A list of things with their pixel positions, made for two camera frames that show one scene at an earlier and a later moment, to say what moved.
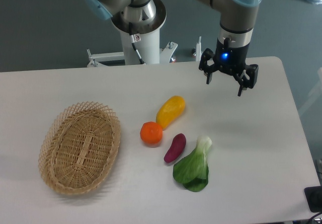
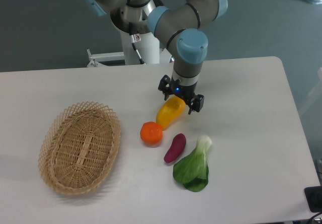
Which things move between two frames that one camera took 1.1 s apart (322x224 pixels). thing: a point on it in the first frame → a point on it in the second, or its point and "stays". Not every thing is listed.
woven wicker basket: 81,148 stays
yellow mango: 171,108 stays
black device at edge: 313,196 stays
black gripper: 232,60 → 186,92
